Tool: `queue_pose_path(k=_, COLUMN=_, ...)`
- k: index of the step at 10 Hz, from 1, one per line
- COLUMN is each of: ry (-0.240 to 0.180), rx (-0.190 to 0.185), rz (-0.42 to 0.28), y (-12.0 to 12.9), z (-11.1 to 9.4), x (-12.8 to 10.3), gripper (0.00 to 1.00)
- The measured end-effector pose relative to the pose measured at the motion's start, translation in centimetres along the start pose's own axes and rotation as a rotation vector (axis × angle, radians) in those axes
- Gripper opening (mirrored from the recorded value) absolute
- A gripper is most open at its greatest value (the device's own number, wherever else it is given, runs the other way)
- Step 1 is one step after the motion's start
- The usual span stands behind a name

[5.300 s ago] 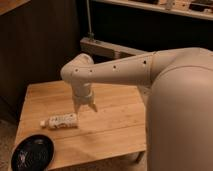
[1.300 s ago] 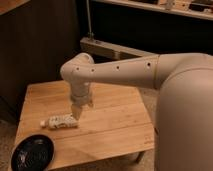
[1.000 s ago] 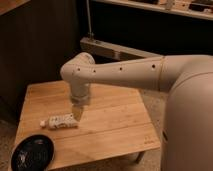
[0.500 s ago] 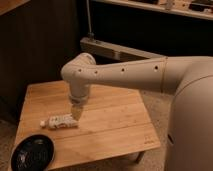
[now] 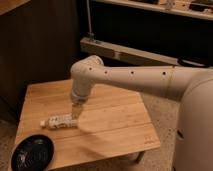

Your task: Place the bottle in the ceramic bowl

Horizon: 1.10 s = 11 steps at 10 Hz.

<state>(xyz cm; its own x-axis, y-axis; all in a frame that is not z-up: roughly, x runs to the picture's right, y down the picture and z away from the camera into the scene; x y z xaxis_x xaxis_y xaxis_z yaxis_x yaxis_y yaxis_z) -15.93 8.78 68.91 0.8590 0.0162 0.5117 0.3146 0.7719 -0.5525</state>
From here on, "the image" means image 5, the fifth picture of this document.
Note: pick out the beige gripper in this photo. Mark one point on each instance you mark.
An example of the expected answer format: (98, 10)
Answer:
(78, 99)

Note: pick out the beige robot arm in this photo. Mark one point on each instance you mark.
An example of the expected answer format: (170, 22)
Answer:
(192, 87)

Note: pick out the black ceramic bowl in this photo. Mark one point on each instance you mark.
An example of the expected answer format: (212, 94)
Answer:
(34, 153)

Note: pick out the wooden table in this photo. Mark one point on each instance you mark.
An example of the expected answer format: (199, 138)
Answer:
(114, 122)

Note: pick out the wooden shelf beam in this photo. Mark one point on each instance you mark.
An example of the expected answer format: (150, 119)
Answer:
(125, 54)

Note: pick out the metal pole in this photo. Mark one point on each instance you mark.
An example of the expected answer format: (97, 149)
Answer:
(90, 32)

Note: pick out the dark wooden cabinet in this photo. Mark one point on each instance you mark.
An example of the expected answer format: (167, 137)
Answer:
(38, 42)

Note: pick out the upper wooden shelf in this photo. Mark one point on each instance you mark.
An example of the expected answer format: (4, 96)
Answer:
(176, 7)

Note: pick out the black handle object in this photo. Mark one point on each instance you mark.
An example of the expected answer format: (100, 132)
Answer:
(186, 63)

